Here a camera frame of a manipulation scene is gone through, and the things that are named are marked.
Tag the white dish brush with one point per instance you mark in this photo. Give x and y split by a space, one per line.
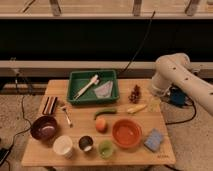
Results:
93 80

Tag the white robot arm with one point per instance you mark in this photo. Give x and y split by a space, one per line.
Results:
174 69

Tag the clear plastic bag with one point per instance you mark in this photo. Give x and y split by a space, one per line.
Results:
104 91

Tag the green plastic tray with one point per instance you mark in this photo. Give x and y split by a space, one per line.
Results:
79 79

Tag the green cucumber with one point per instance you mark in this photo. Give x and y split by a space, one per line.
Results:
105 111

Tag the dark grape bunch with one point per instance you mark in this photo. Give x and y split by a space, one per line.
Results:
135 95

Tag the orange fruit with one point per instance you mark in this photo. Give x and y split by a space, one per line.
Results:
101 125

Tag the metal spoon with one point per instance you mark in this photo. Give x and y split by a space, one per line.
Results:
63 108

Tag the orange plastic bowl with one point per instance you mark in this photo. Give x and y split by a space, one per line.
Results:
126 133

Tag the small dark cup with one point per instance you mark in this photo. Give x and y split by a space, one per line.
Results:
85 143

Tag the green plastic cup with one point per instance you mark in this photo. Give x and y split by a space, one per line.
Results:
106 149

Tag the blue power box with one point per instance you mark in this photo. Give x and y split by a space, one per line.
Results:
177 97

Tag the blue sponge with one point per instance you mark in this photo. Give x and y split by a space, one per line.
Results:
154 140

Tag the white cup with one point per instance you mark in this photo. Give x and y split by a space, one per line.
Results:
63 146

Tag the dark maroon bowl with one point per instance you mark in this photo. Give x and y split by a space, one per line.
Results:
44 128

